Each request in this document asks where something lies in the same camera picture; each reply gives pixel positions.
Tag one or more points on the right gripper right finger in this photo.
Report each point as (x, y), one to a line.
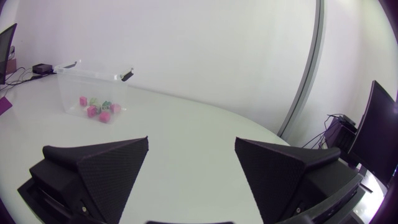
(275, 174)

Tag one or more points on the clear plastic container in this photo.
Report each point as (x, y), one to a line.
(93, 87)

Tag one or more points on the light green toy brick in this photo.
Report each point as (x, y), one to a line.
(93, 101)

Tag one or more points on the dark box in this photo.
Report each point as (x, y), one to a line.
(340, 135)

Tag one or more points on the dark screen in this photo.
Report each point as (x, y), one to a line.
(5, 53)
(377, 137)

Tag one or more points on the red toy brick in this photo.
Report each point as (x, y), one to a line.
(83, 100)
(115, 108)
(91, 111)
(104, 117)

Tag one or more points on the black power brick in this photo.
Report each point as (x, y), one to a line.
(42, 68)

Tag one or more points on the dark green toy brick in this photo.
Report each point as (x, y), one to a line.
(99, 109)

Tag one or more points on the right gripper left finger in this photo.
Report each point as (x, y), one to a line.
(105, 171)

